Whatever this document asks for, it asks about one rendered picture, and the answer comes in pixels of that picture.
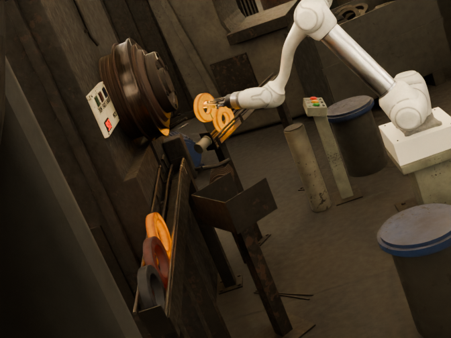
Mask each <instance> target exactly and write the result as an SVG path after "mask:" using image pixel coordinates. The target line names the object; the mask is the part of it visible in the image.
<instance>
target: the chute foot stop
mask: <svg viewBox="0 0 451 338"><path fill-rule="evenodd" d="M139 314H140V316H141V318H142V320H143V322H144V324H145V326H146V327H147V329H148V331H149V333H150V335H151V337H152V338H156V337H159V336H162V335H165V334H168V333H172V332H174V329H173V327H172V325H171V324H170V322H169V320H168V318H167V316H166V314H165V312H164V310H163V308H162V306H161V304H160V305H158V306H154V307H152V308H148V309H146V310H143V311H140V312H139Z"/></svg>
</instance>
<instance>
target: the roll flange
mask: <svg viewBox="0 0 451 338"><path fill-rule="evenodd" d="M117 45H119V44H118V43H115V44H114V45H113V46H112V49H111V54H108V55H106V56H104V57H101V58H100V59H99V74H100V78H101V82H104V85H105V88H106V90H107V92H108V94H109V97H110V99H111V102H112V103H113V106H114V108H115V110H116V112H117V115H118V117H119V122H118V124H119V126H120V127H121V129H122V130H123V132H124V133H125V134H126V135H127V136H128V137H129V138H130V139H137V138H139V137H142V136H144V137H145V138H146V139H148V140H150V141H154V140H155V139H156V138H151V137H149V136H148V135H147V134H146V133H145V132H144V130H143V129H142V128H141V126H140V124H139V123H138V121H137V119H136V117H135V116H134V114H133V112H132V109H131V107H130V105H129V103H128V100H127V98H126V95H125V93H124V91H123V87H122V85H121V82H120V79H119V75H118V72H117V66H116V63H115V47H116V46H117Z"/></svg>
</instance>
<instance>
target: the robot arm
mask: <svg viewBox="0 0 451 338"><path fill-rule="evenodd" d="M332 1H333V0H302V1H301V2H300V3H299V4H298V6H297V7H296V9H295V12H294V24H293V26H292V28H291V31H290V32H289V35H288V36H287V39H286V40H285V43H284V46H283V51H282V56H281V67H280V72H279V75H278V76H277V78H276V79H275V80H274V81H269V82H268V83H267V84H266V85H264V86H263V87H255V88H251V89H246V90H244V91H238V92H233V93H232V94H228V95H226V96H225V97H221V98H217V99H213V100H212V101H210V102H209V101H206V102H204V104H203V108H206V107H207V108H208V109H219V107H227V108H228V109H260V108H265V109H270V108H275V107H278V106H280V105H281V104H282V103H283V102H284V100H285V85H286V83H287V81H288V79H289V76H290V73H291V67H292V63H293V57H294V53H295V50H296V48H297V46H298V45H299V44H300V42H301V41H302V40H303V39H304V38H305V37H306V36H307V35H308V36H310V37H312V38H313V39H314V40H317V41H320V40H321V41H322V42H323V43H324V44H325V45H326V46H327V47H328V48H329V49H330V50H331V51H332V52H333V53H334V54H335V55H336V56H337V57H338V58H339V59H340V60H341V61H342V62H343V63H344V64H345V65H346V66H347V67H348V68H350V69H351V70H352V71H353V72H354V73H355V74H356V75H357V76H358V77H359V78H360V79H361V80H362V81H363V82H364V83H365V84H366V85H367V86H368V87H369V88H370V89H371V90H372V91H374V92H375V93H376V94H377V95H378V96H379V106H380V107H381V108H382V110H383V111H384V112H385V113H386V114H387V116H388V117H389V119H390V120H391V122H392V124H393V125H394V126H395V127H396V128H397V129H400V130H401V131H402V132H403V133H404V135H405V137H408V136H411V135H413V134H415V133H419V132H421V131H425V130H427V129H431V128H433V127H438V126H441V125H442V122H441V121H439V120H437V119H436V118H435V117H434V115H433V113H432V107H431V102H430V96H429V93H428V88H427V85H426V83H425V80H424V79H423V77H422V76H421V75H420V74H419V73H418V72H416V71H414V70H410V71H406V72H402V73H399V74H397V75H396V77H395V78H394V79H393V78H392V77H391V76H390V75H389V74H388V73H387V72H386V71H385V70H384V69H383V68H382V67H381V66H380V65H379V64H378V63H377V62H376V61H375V60H374V59H373V58H372V57H371V56H369V55H368V54H367V53H366V52H365V51H364V50H363V49H362V48H361V47H360V46H359V45H358V44H357V43H356V42H355V41H354V40H353V39H352V38H351V37H350V36H349V35H348V34H347V33H346V32H345V31H344V30H343V29H342V28H341V27H340V26H339V25H338V24H337V20H336V18H335V16H334V15H333V13H332V12H331V11H330V6H331V5H332Z"/></svg>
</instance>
